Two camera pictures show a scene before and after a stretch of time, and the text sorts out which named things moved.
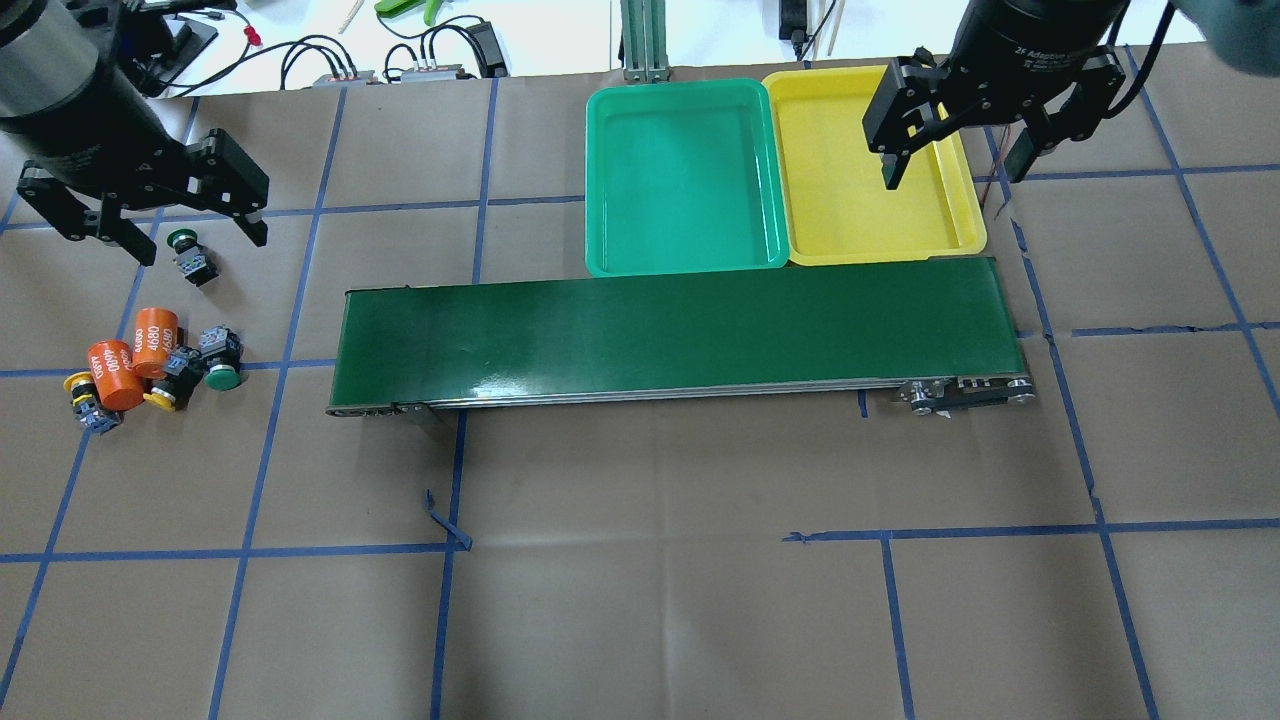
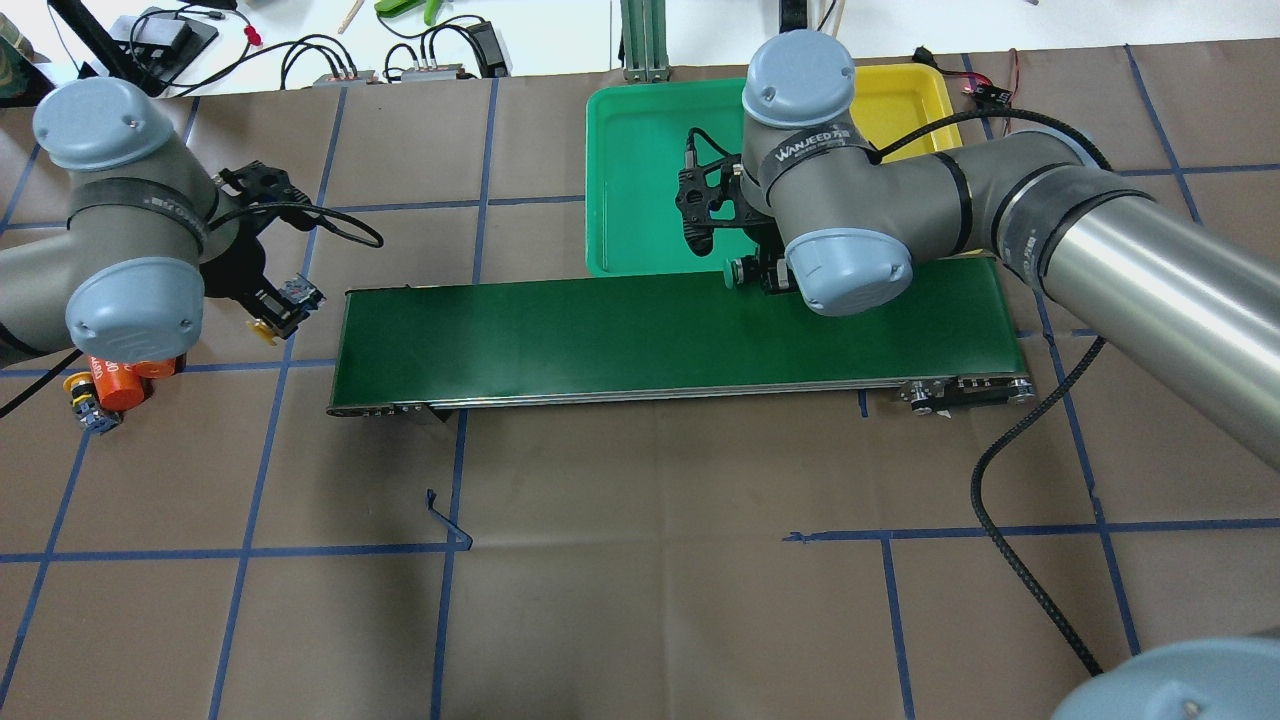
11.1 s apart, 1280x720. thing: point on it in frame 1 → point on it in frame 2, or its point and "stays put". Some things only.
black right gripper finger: [909, 103] → [699, 237]
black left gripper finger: [232, 180] → [280, 313]
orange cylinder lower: [114, 377] stays put
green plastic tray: [682, 176] stays put
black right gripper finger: [1047, 126] → [776, 275]
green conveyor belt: [937, 333] stays put
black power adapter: [490, 57] stays put
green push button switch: [221, 349] → [722, 256]
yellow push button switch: [86, 403] stays put
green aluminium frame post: [643, 26] stays put
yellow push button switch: [173, 387] → [302, 296]
